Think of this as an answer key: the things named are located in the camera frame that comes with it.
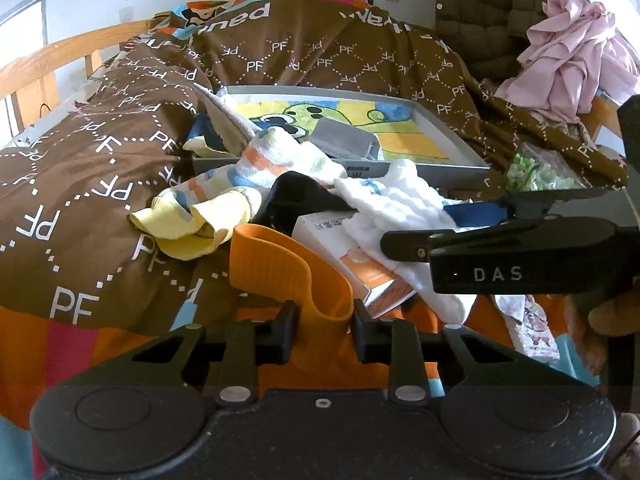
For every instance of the window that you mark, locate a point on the window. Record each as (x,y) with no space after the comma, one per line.
(23,30)

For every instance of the yellow striped sock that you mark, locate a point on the yellow striped sock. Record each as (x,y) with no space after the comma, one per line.
(192,219)

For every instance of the white fluffy cloth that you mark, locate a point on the white fluffy cloth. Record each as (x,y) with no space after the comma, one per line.
(401,201)

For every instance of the black sock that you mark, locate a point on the black sock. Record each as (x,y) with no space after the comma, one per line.
(294,195)

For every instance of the wooden bed rail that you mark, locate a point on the wooden bed rail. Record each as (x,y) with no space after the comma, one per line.
(30,81)

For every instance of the grey tray with cartoon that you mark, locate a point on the grey tray with cartoon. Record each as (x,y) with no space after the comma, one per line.
(404,128)

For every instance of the brown quilted jacket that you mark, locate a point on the brown quilted jacket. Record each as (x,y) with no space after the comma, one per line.
(489,35)

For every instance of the white cartoon print sock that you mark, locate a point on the white cartoon print sock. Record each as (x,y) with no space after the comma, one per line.
(528,328)

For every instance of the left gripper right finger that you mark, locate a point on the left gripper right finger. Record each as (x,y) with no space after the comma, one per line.
(396,344)

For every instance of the grey folded cloth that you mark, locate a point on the grey folded cloth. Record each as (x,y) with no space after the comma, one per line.
(342,141)

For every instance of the orange white medicine box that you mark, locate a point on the orange white medicine box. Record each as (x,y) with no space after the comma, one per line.
(379,289)

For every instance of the jar of green stars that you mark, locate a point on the jar of green stars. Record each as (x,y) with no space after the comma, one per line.
(534,169)

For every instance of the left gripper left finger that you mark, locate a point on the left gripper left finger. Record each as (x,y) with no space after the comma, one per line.
(247,345)

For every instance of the pink cloth pile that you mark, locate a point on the pink cloth pile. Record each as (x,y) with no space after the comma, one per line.
(573,53)

